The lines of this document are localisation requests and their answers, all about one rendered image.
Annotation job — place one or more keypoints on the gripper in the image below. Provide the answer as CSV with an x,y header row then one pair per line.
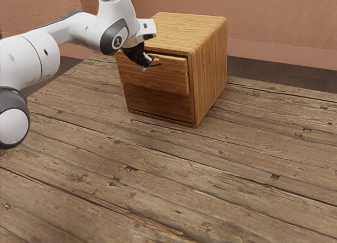
x,y
134,52

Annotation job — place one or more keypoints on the wooden drawer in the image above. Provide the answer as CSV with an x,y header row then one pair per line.
x,y
158,74

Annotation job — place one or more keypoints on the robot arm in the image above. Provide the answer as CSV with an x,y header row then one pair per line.
x,y
31,56

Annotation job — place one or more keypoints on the small wooden cabinet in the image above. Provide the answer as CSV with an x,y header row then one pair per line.
x,y
208,56

